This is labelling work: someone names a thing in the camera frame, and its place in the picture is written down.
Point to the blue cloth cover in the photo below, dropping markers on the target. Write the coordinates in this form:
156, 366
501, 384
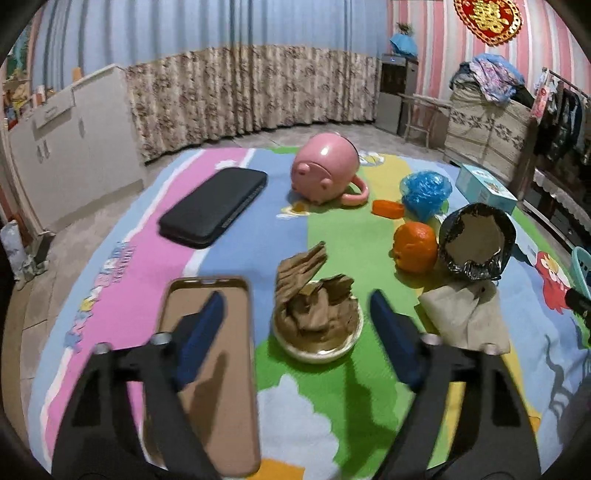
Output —
404, 45

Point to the light blue plastic basket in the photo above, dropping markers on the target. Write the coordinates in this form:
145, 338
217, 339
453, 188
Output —
582, 267

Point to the metal clothes rack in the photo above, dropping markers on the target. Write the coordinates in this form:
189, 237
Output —
561, 79

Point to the orange fruit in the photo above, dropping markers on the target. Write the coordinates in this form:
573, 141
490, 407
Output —
415, 249

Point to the blue plastic bag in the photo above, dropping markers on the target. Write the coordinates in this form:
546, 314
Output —
425, 191

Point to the pile of colourful toys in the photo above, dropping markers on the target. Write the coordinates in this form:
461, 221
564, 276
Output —
18, 99

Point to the black leather case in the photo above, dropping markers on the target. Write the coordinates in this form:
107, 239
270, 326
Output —
207, 207

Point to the tan paper wrapper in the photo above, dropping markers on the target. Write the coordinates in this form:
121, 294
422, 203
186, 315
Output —
461, 318

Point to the small orange carton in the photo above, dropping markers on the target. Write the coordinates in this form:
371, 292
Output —
77, 74

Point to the black foil paper cup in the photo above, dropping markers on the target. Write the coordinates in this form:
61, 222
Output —
475, 240

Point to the white low cabinet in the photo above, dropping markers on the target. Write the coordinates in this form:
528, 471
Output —
92, 152

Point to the pink hanging bag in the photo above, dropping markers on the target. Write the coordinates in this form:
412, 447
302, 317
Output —
541, 97

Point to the light blue cardboard box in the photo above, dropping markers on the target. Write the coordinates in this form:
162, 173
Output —
485, 194

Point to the brown phone case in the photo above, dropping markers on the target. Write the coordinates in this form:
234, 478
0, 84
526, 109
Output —
235, 369

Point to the pink pig mug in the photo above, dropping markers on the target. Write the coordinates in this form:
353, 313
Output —
323, 161

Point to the colourful cartoon printed blanket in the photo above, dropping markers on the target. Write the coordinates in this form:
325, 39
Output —
138, 277

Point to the red gold heart wall ornament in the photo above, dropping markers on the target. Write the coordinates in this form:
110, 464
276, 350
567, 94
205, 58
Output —
487, 18

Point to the brown paper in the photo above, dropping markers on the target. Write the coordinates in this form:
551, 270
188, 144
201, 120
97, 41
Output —
314, 309

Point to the small potted plant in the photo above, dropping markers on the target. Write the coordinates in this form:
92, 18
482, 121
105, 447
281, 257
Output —
404, 28

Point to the small round glass table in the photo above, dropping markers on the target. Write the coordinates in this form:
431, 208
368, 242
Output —
425, 98

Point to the pile of folded clothes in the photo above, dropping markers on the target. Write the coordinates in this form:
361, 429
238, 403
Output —
491, 76

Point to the white round bowl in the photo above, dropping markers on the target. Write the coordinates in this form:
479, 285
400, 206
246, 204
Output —
318, 356

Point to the grey plastic bag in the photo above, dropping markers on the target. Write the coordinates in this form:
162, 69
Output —
21, 251

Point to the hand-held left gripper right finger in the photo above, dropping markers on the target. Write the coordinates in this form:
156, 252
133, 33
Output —
392, 341

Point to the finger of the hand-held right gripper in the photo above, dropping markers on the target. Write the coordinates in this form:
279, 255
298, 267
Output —
581, 301

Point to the teal wall poster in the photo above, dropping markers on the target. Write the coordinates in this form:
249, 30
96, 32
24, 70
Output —
21, 50

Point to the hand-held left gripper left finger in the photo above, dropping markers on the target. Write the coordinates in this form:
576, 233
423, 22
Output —
201, 341

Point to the blue and floral curtain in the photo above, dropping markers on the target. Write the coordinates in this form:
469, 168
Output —
207, 92

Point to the white lace shelf cover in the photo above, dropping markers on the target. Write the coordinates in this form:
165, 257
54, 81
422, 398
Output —
563, 184

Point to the grey water dispenser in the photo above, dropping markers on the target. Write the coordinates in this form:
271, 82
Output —
392, 106

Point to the row of hanging dark clothes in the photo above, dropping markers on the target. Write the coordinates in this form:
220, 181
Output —
563, 129

